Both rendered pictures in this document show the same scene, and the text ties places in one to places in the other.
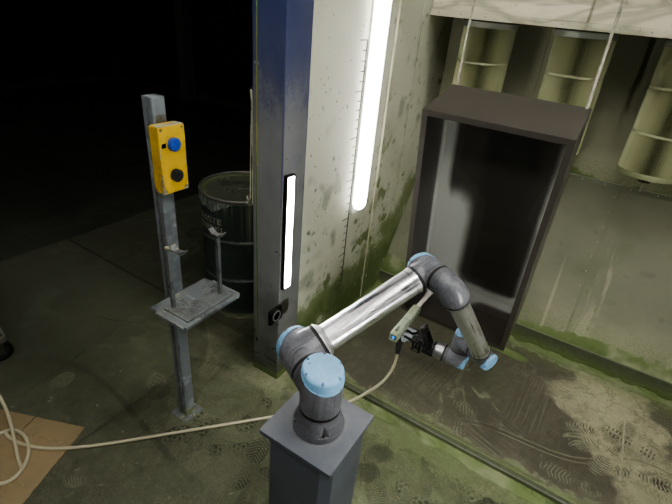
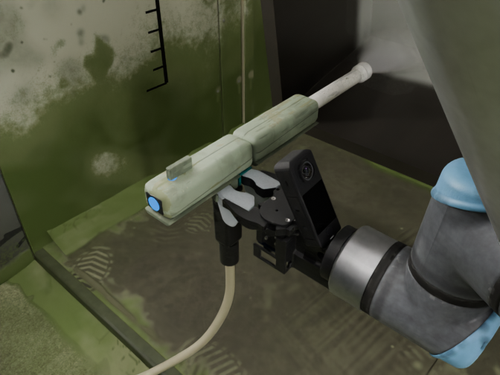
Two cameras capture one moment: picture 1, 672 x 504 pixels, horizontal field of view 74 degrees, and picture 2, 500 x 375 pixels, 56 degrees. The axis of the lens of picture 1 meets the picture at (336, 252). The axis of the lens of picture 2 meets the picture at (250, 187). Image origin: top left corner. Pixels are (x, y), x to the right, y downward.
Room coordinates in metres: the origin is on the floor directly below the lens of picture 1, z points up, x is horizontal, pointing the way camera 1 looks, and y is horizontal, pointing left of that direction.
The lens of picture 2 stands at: (1.38, -0.52, 0.89)
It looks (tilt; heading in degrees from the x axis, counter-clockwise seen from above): 37 degrees down; 11
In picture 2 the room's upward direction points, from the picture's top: straight up
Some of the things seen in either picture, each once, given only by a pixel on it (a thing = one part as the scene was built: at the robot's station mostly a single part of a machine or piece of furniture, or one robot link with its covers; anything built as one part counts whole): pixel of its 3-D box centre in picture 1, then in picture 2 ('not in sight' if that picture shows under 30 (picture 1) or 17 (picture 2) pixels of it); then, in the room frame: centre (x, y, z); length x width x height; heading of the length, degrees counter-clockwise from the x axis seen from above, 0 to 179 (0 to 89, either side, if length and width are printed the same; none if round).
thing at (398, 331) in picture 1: (410, 324); (280, 166); (1.99, -0.45, 0.47); 0.49 x 0.05 x 0.23; 151
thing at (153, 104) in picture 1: (173, 284); not in sight; (1.66, 0.72, 0.82); 0.06 x 0.06 x 1.64; 60
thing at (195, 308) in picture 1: (197, 271); not in sight; (1.58, 0.58, 0.95); 0.26 x 0.15 x 0.32; 150
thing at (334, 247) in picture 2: (424, 344); (303, 236); (1.82, -0.50, 0.49); 0.12 x 0.08 x 0.09; 61
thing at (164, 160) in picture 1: (169, 157); not in sight; (1.63, 0.67, 1.42); 0.12 x 0.06 x 0.26; 150
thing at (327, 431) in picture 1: (319, 413); not in sight; (1.13, 0.00, 0.69); 0.19 x 0.19 x 0.10
